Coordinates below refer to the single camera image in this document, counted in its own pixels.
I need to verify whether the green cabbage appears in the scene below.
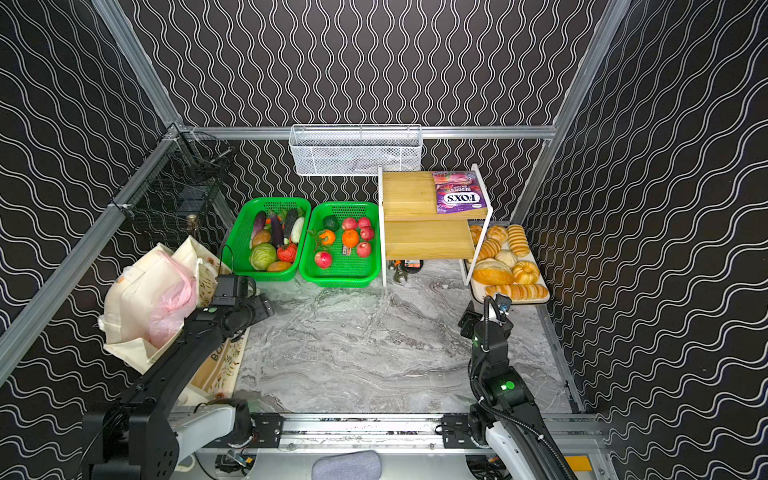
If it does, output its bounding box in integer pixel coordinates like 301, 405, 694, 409
249, 243, 278, 271

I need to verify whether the grey padded cushion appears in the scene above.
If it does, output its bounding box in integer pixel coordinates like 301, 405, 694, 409
311, 451, 383, 480

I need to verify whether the dark green avocado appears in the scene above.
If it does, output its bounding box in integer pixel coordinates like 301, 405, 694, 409
323, 215, 341, 232

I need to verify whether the white wooden two-tier shelf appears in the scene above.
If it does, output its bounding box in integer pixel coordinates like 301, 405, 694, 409
377, 164, 494, 285

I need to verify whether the green plastic basket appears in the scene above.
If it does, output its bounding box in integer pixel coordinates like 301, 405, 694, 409
299, 201, 381, 288
222, 197, 311, 282

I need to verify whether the brown mango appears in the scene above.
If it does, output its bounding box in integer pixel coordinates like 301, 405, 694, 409
266, 260, 293, 273

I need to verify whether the purple Fox's berries candy bag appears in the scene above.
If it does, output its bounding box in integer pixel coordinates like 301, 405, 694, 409
432, 171, 487, 214

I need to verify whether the purple eggplant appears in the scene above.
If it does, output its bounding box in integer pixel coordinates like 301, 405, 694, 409
269, 211, 284, 249

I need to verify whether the white wire wall basket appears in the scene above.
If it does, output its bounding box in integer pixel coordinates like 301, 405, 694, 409
289, 124, 423, 176

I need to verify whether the red tomato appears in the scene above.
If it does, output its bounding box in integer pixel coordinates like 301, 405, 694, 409
277, 243, 298, 264

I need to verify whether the black wire wall rack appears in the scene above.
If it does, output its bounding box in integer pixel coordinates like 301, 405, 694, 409
116, 131, 234, 251

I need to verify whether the pink plastic grocery bag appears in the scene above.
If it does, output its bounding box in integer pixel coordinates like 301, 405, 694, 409
149, 252, 198, 348

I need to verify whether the orange-handled adjustable wrench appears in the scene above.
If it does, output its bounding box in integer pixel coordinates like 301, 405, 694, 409
393, 264, 408, 283

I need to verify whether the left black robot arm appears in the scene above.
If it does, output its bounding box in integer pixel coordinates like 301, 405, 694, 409
79, 274, 273, 479

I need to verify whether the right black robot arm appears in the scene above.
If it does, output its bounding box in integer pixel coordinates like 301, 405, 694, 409
460, 293, 575, 479

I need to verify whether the yellow block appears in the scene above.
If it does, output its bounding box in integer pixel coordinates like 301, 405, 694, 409
565, 455, 593, 473

